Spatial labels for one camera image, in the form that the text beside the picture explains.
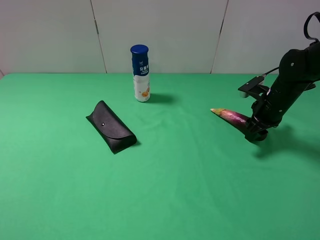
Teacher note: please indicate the black leather glasses case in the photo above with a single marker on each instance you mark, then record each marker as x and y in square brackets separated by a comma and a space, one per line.
[111, 128]

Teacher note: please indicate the purple eggplant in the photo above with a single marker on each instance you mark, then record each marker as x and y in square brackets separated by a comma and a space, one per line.
[234, 118]

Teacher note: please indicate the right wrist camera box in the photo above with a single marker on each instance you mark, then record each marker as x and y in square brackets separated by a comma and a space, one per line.
[252, 87]

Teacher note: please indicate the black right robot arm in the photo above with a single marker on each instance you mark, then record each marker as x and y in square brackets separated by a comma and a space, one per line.
[298, 72]

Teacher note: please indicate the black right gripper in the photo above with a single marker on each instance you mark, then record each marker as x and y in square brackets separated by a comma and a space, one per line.
[270, 108]

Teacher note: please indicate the green tablecloth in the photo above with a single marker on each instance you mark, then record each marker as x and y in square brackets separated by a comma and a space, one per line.
[190, 176]

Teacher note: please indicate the blue white yogurt bottle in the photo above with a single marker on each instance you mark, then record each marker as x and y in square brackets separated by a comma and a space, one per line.
[141, 72]

